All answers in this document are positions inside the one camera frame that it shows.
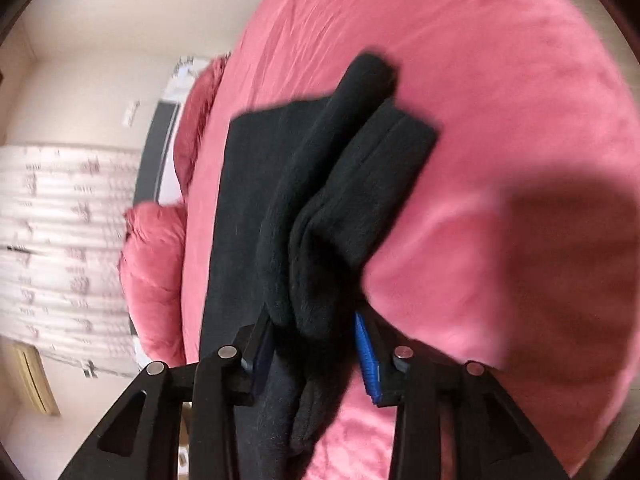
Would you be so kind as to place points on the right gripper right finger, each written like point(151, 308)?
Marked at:
point(453, 421)

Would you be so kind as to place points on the right white nightstand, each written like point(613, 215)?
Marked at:
point(183, 77)

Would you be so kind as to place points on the black knit garment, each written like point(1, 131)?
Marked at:
point(308, 192)

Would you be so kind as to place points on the folded pink duvet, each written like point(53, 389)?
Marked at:
point(150, 272)

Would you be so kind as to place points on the pink bed with blanket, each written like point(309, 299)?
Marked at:
point(518, 245)

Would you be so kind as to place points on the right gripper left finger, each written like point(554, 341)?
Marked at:
point(138, 437)

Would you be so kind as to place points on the grey bed headboard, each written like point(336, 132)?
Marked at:
point(155, 151)

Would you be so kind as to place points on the pink pillow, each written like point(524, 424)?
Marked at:
point(194, 119)

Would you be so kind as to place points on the patterned beige curtain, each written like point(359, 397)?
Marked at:
point(62, 228)

